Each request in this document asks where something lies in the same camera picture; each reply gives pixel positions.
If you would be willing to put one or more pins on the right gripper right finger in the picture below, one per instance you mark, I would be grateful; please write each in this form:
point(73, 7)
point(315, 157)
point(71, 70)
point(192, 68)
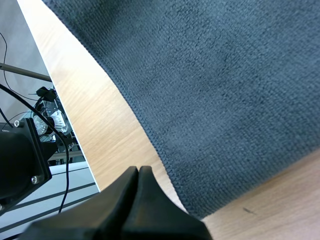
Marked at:
point(160, 217)

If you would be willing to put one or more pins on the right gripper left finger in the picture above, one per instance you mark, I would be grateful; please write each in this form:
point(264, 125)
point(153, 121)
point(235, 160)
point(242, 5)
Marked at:
point(100, 215)

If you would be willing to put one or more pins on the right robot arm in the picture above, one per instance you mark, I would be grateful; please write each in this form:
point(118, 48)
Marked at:
point(17, 162)

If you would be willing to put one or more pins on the dark grey towel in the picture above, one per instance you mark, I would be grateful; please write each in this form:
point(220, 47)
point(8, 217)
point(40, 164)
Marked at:
point(212, 100)

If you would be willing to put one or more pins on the grey metal rod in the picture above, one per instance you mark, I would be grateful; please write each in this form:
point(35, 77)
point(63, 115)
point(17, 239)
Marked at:
point(25, 72)

